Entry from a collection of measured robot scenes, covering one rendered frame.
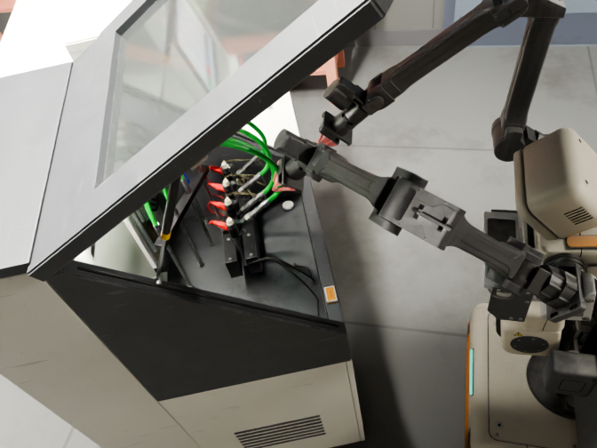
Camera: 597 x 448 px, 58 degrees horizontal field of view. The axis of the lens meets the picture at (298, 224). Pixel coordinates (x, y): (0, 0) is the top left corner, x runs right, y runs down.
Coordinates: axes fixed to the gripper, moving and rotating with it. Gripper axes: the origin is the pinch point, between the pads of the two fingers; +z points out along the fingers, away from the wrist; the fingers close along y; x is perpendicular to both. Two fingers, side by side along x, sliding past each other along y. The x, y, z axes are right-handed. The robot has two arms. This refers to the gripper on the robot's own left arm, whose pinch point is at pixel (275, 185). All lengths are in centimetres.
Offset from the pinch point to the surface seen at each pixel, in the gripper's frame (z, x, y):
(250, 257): 22.6, 5.7, 12.3
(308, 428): 58, 54, 54
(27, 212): 5, -57, 26
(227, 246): 28.4, 0.7, 8.0
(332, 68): 92, 88, -163
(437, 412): 51, 113, 42
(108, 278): 0, -39, 37
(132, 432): 71, -5, 59
